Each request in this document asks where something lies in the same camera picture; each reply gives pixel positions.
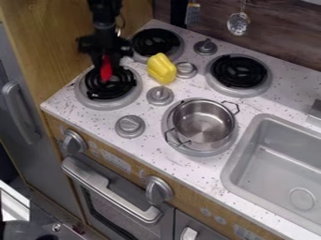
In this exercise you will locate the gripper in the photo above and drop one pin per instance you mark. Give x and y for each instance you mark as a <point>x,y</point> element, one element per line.
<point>104,43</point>

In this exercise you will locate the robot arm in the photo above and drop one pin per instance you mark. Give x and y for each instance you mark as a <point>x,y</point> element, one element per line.
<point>103,12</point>

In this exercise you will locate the yellow toy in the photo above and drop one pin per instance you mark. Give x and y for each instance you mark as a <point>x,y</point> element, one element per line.
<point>162,68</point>

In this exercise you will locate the toy stove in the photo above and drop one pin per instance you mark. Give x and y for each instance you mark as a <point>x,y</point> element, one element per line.
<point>167,93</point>

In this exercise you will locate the silver grater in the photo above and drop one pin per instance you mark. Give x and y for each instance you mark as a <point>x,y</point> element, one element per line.
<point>192,13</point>

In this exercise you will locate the grey toy fridge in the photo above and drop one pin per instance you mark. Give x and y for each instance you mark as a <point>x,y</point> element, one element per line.
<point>25,131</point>

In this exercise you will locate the silver pot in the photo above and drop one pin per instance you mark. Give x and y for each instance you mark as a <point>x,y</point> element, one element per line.
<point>204,123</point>

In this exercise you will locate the silver strainer spoon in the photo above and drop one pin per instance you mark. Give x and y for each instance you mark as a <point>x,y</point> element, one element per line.
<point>238,22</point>

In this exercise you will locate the toy sink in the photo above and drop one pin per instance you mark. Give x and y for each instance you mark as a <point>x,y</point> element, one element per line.
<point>279,168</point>

